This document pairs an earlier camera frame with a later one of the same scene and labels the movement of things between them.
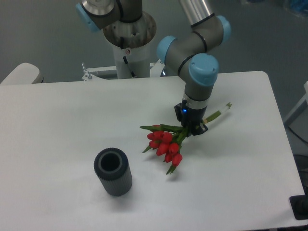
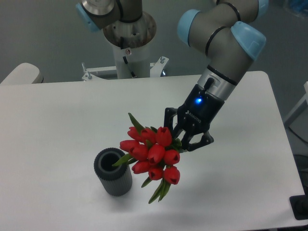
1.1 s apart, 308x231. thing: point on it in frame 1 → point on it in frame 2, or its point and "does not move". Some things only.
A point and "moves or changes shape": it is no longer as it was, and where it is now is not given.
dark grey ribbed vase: [111, 165] does not move
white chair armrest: [25, 73] does not move
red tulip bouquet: [165, 140] moves or changes shape
